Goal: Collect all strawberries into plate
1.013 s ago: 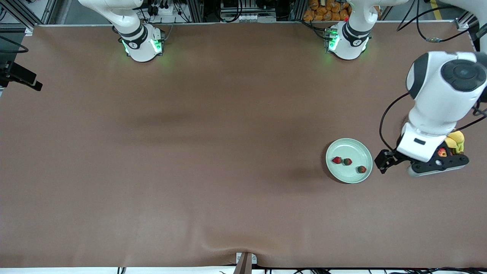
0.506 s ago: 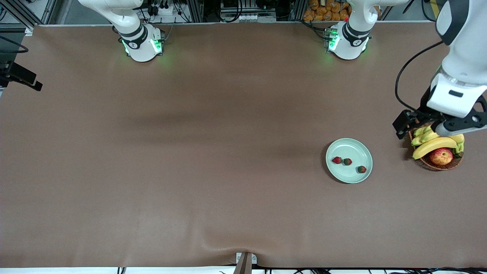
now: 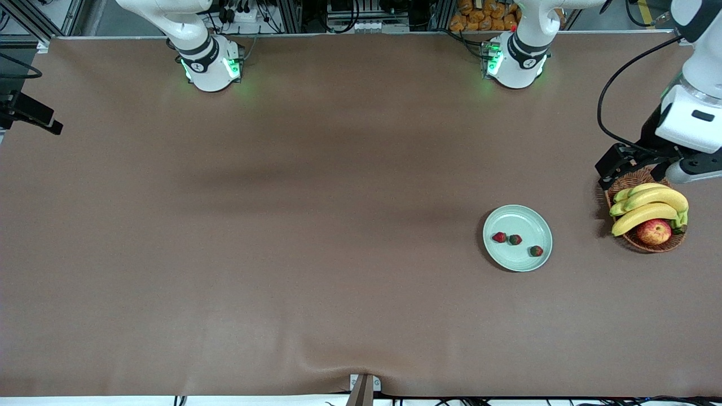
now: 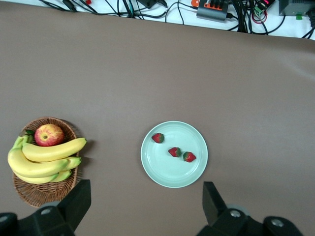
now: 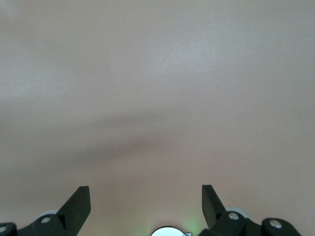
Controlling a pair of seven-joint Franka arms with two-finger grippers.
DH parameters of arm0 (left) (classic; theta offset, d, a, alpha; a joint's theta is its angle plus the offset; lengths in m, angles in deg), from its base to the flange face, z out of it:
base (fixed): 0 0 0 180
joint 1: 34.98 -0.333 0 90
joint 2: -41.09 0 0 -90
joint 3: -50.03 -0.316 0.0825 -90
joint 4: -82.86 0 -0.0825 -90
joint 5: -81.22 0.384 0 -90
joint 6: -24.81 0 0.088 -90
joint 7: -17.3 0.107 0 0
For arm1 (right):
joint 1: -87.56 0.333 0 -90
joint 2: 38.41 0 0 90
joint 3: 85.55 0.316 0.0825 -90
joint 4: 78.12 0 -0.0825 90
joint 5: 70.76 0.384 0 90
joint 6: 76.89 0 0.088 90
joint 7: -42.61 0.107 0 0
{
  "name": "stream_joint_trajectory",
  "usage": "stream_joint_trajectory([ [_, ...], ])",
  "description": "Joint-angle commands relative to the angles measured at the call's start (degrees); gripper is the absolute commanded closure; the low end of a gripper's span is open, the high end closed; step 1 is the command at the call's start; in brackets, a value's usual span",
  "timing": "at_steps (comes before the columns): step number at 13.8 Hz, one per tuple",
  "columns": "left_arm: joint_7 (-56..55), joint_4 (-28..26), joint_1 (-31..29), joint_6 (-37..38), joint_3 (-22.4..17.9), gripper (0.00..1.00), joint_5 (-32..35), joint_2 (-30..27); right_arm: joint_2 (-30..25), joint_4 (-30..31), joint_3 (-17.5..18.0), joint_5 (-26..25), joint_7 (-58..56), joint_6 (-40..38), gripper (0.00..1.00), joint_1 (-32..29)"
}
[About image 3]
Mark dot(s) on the white terminal block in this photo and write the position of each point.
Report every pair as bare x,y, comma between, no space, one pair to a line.
368,26

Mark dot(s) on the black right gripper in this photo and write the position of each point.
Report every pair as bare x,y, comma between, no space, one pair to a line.
22,107

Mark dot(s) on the red strawberry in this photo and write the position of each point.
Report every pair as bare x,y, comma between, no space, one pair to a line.
514,239
499,237
536,251

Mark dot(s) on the orange bread rolls pile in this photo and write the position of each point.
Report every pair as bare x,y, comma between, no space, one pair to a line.
479,17

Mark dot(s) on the red apple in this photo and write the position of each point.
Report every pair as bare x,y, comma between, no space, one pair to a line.
653,232

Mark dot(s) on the aluminium frame post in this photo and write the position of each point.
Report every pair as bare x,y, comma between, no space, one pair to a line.
443,16
290,17

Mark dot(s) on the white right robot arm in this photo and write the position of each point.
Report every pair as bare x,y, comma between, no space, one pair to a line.
208,67

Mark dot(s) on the pale green plate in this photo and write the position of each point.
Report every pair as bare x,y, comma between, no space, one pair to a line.
517,223

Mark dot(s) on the greenish yellow banana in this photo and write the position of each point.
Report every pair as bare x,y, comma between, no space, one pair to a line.
632,190

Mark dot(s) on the aluminium frame beam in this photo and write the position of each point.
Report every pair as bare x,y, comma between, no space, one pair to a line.
34,22

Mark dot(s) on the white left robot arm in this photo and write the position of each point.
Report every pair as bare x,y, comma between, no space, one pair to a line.
522,62

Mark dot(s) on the brown wicker basket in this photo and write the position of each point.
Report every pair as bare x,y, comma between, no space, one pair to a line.
629,181

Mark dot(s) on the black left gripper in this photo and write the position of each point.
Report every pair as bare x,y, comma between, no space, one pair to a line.
649,138

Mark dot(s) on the metal table clamp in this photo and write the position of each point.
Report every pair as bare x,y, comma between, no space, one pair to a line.
364,392

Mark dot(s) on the brown table cover mat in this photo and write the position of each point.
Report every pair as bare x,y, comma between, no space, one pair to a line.
338,310

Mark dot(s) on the white power strip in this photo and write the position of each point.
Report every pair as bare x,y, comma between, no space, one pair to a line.
242,16

